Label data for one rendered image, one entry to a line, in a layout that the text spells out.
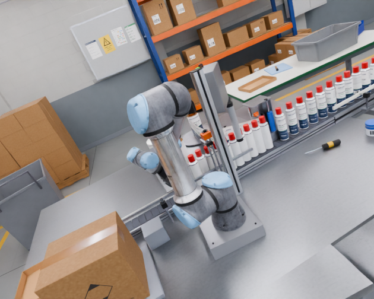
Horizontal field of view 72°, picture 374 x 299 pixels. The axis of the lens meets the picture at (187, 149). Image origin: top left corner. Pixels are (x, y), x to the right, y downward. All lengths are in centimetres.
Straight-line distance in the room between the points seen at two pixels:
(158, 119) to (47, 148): 384
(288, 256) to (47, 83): 538
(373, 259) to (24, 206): 303
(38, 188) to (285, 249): 265
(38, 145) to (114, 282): 371
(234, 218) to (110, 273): 51
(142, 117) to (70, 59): 497
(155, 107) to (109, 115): 503
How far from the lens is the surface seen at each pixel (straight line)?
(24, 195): 323
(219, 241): 112
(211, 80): 114
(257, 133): 150
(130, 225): 146
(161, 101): 84
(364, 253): 188
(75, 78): 576
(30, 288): 167
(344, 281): 104
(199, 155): 138
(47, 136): 454
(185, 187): 94
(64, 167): 468
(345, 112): 188
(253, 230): 113
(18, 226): 338
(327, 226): 118
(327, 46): 328
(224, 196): 104
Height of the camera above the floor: 170
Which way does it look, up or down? 25 degrees down
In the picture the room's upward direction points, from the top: 23 degrees counter-clockwise
